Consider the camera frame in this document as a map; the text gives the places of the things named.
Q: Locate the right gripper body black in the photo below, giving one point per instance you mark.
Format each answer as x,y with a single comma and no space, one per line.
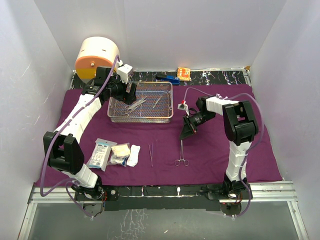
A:
200,118

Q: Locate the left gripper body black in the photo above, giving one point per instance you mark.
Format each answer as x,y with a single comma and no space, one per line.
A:
118,91

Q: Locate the metal surgical scissors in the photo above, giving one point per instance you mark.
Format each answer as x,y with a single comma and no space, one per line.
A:
128,110

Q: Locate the wire mesh metal tray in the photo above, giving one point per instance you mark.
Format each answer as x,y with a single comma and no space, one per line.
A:
162,113

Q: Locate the metal forceps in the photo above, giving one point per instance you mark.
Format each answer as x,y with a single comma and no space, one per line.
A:
181,160

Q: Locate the thin metal tweezers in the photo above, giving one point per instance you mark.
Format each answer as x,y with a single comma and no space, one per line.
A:
150,146

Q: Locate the round white drawer box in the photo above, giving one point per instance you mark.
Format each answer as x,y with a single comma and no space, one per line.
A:
94,52

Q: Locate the beige bandage roll packet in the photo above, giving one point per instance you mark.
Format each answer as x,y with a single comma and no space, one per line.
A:
121,150

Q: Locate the purple cloth wrap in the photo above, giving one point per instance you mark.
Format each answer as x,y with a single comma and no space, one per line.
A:
207,151

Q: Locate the small blue white packet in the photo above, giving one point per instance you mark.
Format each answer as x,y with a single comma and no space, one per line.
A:
118,160

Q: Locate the white gauze packet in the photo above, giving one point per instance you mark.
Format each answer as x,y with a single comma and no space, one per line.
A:
100,155

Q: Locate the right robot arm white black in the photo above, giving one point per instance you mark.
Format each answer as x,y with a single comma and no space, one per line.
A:
240,127

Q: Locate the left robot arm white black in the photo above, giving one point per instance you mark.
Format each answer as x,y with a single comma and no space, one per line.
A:
62,146

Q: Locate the blue black stapler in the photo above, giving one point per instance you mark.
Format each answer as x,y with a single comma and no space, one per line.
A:
168,78

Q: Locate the orange small box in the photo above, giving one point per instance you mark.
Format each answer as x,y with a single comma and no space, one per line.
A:
184,74

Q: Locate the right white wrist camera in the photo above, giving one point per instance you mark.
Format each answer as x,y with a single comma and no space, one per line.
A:
182,106

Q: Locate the black base frame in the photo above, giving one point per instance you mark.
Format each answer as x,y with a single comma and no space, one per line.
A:
209,197

